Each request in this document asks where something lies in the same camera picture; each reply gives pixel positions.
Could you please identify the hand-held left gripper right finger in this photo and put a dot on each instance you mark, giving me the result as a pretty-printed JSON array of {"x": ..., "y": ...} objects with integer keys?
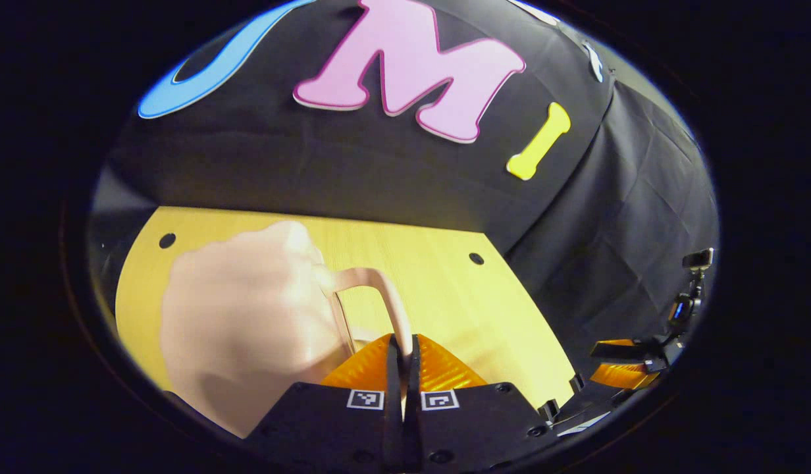
[{"x": 413, "y": 421}]

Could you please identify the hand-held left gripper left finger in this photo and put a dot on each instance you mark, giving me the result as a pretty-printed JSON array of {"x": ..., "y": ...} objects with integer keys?
[{"x": 393, "y": 421}]

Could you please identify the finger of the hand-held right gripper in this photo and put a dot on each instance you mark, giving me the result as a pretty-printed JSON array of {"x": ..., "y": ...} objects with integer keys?
[
  {"x": 619, "y": 375},
  {"x": 619, "y": 351}
]

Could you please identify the black table edge clip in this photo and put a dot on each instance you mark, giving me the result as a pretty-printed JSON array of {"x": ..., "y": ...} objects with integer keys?
[
  {"x": 576, "y": 382},
  {"x": 549, "y": 410}
]

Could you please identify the white strip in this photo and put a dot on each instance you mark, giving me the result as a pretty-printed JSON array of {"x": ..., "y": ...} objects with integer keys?
[{"x": 580, "y": 424}]

